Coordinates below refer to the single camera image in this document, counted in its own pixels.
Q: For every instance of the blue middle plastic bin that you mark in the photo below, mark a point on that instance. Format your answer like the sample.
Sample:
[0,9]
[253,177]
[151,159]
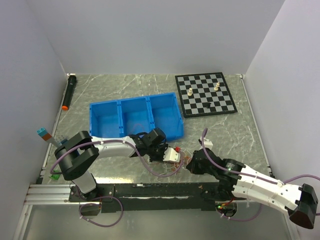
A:
[135,115]

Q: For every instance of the green plastic block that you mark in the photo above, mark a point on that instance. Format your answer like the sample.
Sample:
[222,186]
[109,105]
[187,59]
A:
[55,175]

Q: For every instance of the blue plastic bin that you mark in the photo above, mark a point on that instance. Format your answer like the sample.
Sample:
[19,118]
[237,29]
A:
[165,115]
[135,115]
[105,119]

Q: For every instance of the black grey chessboard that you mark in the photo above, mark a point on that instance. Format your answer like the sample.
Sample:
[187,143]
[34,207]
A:
[203,91]

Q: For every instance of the blue right plastic bin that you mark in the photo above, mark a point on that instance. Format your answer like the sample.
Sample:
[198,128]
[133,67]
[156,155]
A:
[165,115]

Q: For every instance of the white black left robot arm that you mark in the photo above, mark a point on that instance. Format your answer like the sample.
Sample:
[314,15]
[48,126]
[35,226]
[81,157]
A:
[77,154]

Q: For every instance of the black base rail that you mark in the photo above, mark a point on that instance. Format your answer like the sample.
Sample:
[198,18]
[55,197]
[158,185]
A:
[113,197]

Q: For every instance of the cream chess piece left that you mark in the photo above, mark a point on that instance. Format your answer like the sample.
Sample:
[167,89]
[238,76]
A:
[190,92]

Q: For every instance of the blue left plastic bin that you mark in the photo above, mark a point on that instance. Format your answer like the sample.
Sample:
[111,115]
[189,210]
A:
[105,119]

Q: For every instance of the cream chess piece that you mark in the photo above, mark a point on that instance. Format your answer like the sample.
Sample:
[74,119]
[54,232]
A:
[190,92]
[217,86]

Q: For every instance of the toy brick tower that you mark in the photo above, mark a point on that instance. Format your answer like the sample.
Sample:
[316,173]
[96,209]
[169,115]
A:
[47,137]

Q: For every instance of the black chess piece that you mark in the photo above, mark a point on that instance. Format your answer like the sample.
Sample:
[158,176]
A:
[207,105]

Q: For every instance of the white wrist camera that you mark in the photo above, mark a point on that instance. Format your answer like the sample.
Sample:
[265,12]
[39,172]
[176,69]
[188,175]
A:
[171,155]
[207,144]

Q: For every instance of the aluminium frame rail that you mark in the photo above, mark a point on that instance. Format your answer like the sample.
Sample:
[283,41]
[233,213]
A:
[47,194]

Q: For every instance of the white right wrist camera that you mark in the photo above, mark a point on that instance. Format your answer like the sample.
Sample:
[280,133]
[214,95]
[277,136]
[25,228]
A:
[207,144]

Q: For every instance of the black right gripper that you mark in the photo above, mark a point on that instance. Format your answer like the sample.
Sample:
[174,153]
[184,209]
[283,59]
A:
[192,166]

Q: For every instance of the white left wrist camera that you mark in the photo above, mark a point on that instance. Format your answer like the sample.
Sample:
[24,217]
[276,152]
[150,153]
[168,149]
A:
[171,155]

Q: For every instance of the black marker orange cap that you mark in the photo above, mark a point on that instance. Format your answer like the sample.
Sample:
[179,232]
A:
[71,85]

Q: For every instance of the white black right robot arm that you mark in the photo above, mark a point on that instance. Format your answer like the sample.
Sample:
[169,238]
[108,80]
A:
[238,180]

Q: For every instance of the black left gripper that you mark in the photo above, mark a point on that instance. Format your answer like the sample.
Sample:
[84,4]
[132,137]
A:
[163,146]

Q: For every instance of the cream chess piece right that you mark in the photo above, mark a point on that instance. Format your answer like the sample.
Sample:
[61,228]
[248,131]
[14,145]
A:
[217,86]

